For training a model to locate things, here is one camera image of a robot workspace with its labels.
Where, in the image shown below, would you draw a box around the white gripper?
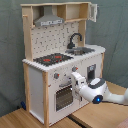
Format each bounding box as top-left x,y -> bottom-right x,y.
71,72 -> 87,97

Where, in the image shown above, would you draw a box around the white oven door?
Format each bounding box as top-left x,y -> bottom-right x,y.
55,85 -> 79,111

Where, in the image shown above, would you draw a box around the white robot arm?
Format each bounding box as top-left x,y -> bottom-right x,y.
72,72 -> 128,106

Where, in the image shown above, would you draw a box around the wooden toy kitchen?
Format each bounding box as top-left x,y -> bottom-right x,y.
22,2 -> 105,127

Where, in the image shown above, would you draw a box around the right stove knob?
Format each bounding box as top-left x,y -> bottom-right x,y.
71,66 -> 79,73

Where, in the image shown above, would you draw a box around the stove knob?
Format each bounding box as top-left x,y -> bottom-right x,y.
54,73 -> 59,79
71,66 -> 79,73

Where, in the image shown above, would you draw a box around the grey ice dispenser panel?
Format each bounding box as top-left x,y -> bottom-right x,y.
87,64 -> 96,81

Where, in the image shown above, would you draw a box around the left stove knob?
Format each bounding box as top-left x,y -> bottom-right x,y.
54,73 -> 59,79

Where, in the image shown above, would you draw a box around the metal sink basin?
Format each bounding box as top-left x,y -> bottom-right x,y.
65,47 -> 95,55

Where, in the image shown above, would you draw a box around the black stovetop red burners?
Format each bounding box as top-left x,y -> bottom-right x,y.
34,53 -> 70,66

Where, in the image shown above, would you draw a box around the black toy faucet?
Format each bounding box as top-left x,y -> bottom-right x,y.
67,33 -> 82,49

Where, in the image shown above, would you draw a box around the grey range hood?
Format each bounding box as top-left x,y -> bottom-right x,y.
34,5 -> 64,27

